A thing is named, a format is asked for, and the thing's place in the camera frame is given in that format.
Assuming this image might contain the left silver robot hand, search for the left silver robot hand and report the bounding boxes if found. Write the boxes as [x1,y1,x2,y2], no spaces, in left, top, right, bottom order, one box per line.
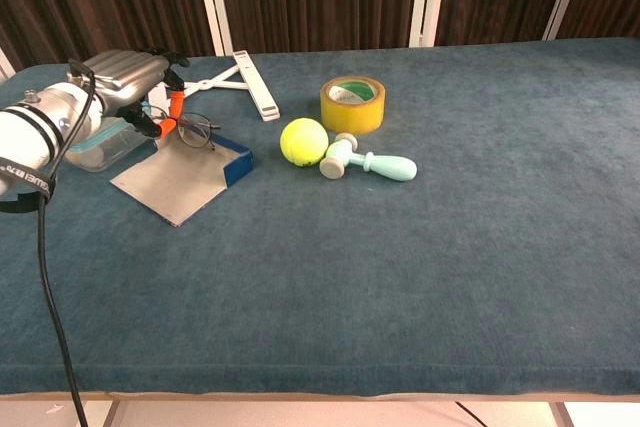
[79,49,191,142]

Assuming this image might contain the thin metal-framed eyeglasses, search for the thin metal-framed eyeglasses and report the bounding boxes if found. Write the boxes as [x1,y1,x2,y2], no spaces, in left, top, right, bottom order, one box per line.
[147,105,221,152]

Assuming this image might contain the blue grey cardboard tray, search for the blue grey cardboard tray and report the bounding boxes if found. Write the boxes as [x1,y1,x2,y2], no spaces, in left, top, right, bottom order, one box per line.
[109,134,255,227]

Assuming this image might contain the clear container with blue rim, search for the clear container with blue rim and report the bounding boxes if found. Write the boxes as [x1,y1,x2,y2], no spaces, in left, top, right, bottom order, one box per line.
[64,114,151,174]

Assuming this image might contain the white folding laptop stand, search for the white folding laptop stand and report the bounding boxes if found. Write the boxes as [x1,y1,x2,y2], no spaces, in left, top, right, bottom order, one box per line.
[147,49,282,122]

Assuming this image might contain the yellow tennis ball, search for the yellow tennis ball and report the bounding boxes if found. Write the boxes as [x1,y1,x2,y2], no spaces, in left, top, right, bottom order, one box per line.
[279,117,330,168]

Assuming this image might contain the yellow packing tape roll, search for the yellow packing tape roll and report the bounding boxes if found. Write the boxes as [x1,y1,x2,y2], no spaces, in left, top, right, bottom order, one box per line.
[319,75,387,136]

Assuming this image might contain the mint green toy hammer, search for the mint green toy hammer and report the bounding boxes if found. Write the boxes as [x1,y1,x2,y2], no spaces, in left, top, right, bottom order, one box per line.
[319,132,418,183]

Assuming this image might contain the blue table cloth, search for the blue table cloth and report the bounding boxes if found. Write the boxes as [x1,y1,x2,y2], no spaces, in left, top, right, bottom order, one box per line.
[0,36,640,398]

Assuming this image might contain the black velcro strap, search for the black velcro strap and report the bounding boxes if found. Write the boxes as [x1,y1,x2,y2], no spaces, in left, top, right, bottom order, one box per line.
[0,156,56,216]

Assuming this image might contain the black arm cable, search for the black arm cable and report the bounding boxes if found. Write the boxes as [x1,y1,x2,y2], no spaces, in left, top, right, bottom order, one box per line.
[34,57,99,427]

